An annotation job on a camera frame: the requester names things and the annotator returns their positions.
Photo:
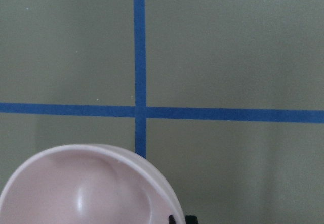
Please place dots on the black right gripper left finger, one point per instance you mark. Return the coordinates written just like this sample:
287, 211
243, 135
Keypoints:
171, 220

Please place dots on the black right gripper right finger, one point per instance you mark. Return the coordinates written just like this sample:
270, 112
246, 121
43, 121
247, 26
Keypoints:
191, 219

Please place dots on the pink bowl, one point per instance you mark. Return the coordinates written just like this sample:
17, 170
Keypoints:
93, 183

